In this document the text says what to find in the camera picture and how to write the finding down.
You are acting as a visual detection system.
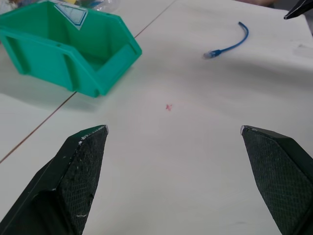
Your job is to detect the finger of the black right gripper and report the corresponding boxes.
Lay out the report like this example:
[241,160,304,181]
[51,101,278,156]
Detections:
[283,0,313,20]

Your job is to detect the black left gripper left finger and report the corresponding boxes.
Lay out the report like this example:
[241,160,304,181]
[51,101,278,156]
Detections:
[0,124,109,235]

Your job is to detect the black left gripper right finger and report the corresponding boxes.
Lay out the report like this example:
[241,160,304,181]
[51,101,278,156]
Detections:
[240,125,313,235]

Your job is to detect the green plastic storage bin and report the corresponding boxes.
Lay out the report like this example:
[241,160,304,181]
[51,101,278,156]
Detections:
[0,0,143,98]

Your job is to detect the white label sticker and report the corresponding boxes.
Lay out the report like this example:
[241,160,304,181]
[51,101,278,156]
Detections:
[53,2,88,30]

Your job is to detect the clear plastic bag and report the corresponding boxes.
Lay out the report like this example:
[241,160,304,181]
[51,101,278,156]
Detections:
[50,0,121,13]

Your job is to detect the blue Ethernet cable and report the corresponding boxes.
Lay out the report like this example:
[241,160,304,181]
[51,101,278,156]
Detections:
[203,21,249,60]

